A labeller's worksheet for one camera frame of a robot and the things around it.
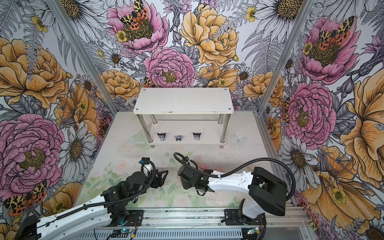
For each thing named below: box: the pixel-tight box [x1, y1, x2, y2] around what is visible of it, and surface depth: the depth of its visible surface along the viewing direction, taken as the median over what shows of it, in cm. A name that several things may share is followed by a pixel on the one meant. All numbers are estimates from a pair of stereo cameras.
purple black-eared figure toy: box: [156, 132, 166, 142], surface depth 96 cm
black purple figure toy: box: [192, 132, 202, 141], surface depth 96 cm
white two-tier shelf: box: [133, 87, 234, 148], surface depth 97 cm
